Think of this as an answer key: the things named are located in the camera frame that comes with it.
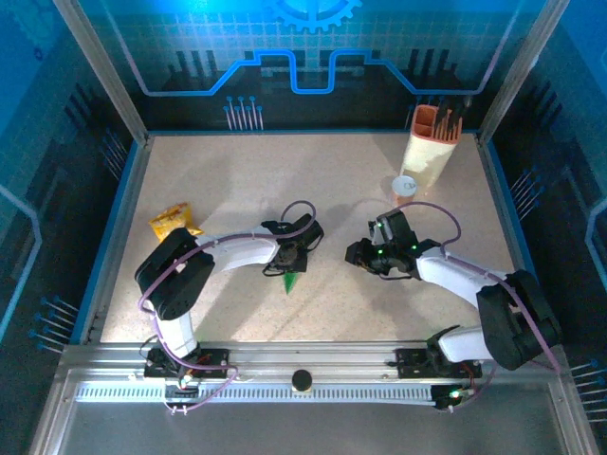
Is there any orange can silver lid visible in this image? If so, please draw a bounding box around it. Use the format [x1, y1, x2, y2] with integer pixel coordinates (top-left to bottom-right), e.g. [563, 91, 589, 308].
[390, 174, 420, 208]

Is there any cream orange utensil holder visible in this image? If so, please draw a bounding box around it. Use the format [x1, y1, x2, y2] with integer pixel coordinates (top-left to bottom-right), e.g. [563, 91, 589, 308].
[399, 104, 464, 189]

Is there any yellow snack bag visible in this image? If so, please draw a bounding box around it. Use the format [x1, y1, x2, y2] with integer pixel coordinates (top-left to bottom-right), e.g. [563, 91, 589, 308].
[149, 202, 205, 243]

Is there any blue table edge strip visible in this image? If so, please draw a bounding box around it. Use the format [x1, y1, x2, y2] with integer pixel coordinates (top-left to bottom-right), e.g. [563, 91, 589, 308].
[477, 135, 561, 346]
[69, 135, 154, 346]

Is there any small lit controller board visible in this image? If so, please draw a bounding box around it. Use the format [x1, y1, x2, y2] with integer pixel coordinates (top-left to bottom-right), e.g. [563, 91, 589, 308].
[433, 384, 477, 411]
[164, 373, 203, 393]

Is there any grey metal front panel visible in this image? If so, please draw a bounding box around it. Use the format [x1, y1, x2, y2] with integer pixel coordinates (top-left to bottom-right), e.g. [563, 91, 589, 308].
[28, 369, 599, 455]

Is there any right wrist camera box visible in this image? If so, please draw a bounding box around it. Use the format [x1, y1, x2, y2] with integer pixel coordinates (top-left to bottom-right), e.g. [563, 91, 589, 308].
[368, 210, 419, 247]

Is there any aluminium front rail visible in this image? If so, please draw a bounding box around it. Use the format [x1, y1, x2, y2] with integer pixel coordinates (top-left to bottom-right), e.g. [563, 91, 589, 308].
[54, 339, 570, 386]

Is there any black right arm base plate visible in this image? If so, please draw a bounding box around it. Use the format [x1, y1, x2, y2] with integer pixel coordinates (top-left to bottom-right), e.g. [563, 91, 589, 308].
[395, 348, 484, 379]

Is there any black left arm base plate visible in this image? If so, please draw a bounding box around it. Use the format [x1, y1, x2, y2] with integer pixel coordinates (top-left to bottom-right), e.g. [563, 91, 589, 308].
[144, 348, 230, 379]

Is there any white slotted cable duct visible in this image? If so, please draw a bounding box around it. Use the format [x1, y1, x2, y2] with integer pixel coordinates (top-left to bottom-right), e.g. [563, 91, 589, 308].
[75, 382, 437, 405]

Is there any black utensil handle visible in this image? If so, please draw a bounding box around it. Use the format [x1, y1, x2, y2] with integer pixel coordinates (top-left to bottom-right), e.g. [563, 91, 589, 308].
[450, 92, 474, 138]
[434, 97, 452, 141]

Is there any aluminium frame post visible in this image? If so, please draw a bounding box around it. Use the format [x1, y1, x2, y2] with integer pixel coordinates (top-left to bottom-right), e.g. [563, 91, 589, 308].
[50, 0, 154, 146]
[475, 0, 573, 147]

